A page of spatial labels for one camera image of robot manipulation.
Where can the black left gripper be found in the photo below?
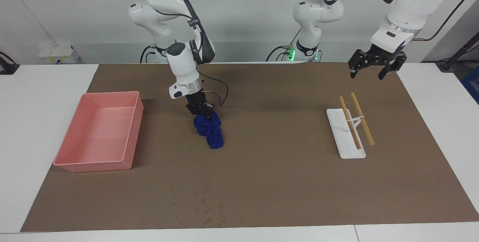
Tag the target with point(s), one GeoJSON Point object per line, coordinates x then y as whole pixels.
{"type": "Point", "coordinates": [378, 56]}

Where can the black clamp mount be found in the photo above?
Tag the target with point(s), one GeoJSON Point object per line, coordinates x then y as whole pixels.
{"type": "Point", "coordinates": [7, 68]}

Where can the white towel rack stand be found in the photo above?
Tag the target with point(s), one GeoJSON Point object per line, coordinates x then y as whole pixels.
{"type": "Point", "coordinates": [351, 152]}

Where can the pink plastic tray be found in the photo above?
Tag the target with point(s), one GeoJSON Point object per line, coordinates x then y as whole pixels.
{"type": "Point", "coordinates": [101, 133]}

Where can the blue box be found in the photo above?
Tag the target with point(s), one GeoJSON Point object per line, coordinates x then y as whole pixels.
{"type": "Point", "coordinates": [472, 85]}

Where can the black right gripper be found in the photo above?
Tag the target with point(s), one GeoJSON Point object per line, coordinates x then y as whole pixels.
{"type": "Point", "coordinates": [198, 103]}

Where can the spilled water droplets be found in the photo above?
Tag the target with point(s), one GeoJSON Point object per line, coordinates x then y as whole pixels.
{"type": "Point", "coordinates": [207, 221]}

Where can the brown table mat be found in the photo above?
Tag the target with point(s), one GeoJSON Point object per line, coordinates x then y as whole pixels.
{"type": "Point", "coordinates": [280, 159]}

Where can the wooden rack rod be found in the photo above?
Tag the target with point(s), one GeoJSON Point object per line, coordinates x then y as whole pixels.
{"type": "Point", "coordinates": [355, 139]}
{"type": "Point", "coordinates": [368, 135]}

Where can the blue towel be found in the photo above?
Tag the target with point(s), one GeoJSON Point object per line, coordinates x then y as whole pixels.
{"type": "Point", "coordinates": [211, 133]}

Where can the black tripod stand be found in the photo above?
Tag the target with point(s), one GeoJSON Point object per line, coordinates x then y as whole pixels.
{"type": "Point", "coordinates": [454, 57]}

